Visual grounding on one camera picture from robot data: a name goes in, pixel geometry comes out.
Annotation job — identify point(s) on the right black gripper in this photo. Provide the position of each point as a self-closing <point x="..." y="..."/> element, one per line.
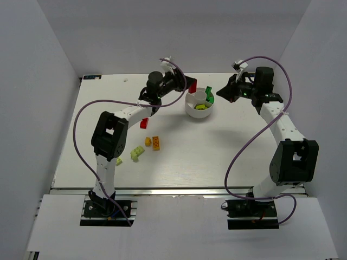
<point x="233" y="88"/>

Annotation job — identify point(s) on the left blue table label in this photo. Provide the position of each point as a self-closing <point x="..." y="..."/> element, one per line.
<point x="92" y="77"/>

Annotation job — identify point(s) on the small pale green lego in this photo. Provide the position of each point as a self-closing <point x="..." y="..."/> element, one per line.
<point x="119" y="161"/>

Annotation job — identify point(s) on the white round divided container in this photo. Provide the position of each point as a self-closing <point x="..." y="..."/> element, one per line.
<point x="199" y="104"/>

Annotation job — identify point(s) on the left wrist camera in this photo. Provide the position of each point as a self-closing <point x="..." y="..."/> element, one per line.
<point x="167" y="65"/>

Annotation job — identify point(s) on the lime green lego brick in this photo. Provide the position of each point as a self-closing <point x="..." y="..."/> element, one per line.
<point x="201" y="107"/>

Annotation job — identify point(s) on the aluminium front rail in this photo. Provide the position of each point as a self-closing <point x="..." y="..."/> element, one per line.
<point x="148" y="191"/>

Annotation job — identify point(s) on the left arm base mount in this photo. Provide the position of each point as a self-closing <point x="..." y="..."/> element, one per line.
<point x="94" y="215"/>

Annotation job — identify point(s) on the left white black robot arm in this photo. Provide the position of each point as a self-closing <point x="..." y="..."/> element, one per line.
<point x="109" y="137"/>

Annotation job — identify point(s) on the green lego plate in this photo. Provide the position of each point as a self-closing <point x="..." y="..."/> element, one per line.
<point x="208" y="92"/>

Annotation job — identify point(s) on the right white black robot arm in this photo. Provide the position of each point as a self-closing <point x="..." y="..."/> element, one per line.
<point x="263" y="84"/>

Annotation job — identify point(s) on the small red lego piece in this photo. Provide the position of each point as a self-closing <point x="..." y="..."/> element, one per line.
<point x="192" y="88"/>

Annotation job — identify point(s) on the pale green lego brick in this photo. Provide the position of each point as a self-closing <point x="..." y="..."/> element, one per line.
<point x="135" y="153"/>

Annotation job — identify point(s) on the small orange lego brick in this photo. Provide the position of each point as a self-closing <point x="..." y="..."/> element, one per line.
<point x="147" y="141"/>

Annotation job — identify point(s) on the red lego brick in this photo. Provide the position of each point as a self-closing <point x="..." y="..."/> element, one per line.
<point x="144" y="123"/>

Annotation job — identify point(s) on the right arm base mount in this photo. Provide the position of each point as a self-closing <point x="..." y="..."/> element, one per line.
<point x="250" y="214"/>

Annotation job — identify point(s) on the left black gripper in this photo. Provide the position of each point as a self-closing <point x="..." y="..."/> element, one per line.
<point x="179" y="83"/>

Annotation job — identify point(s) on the orange yellow lego brick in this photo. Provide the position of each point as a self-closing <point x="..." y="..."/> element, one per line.
<point x="155" y="143"/>

